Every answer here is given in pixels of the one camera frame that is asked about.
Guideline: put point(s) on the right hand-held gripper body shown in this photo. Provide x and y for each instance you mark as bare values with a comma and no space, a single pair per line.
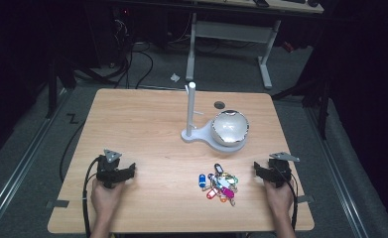
279,172

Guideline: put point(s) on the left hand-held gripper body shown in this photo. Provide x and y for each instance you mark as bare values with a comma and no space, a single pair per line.
108,170

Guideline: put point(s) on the pile of colourful key tags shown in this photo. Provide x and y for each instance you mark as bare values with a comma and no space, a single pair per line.
223,185

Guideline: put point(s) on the person's right hand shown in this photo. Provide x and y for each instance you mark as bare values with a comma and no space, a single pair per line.
279,198

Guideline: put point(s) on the person's left hand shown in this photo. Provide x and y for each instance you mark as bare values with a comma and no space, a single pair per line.
104,198

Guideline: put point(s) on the grey tape strip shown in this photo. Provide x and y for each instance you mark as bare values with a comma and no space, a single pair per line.
57,204
305,199

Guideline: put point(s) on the silver metal bowl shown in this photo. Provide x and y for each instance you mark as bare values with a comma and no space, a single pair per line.
230,127

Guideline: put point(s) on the black floor tape mark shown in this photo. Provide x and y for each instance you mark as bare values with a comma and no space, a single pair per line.
71,118

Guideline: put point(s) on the white stand with pole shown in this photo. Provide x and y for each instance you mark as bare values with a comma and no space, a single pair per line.
191,112

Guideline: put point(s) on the black metal stand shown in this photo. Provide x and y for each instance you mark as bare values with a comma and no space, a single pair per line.
320,95
52,86

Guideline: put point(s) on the white paper scrap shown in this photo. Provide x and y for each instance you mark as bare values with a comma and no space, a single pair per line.
175,77

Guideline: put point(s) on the small red object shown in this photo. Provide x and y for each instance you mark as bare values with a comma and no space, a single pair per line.
288,46

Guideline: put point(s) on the dark computer tower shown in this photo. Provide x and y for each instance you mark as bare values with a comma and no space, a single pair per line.
110,36

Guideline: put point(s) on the white-framed desk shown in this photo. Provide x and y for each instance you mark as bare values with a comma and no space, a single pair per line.
231,31

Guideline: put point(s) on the black device on desk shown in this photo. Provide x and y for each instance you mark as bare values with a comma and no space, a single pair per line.
261,2

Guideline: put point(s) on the black computer mouse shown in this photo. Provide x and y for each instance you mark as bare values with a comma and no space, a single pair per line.
313,3

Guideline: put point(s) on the metal floor rail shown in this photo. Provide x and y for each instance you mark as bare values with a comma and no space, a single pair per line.
16,175
337,172

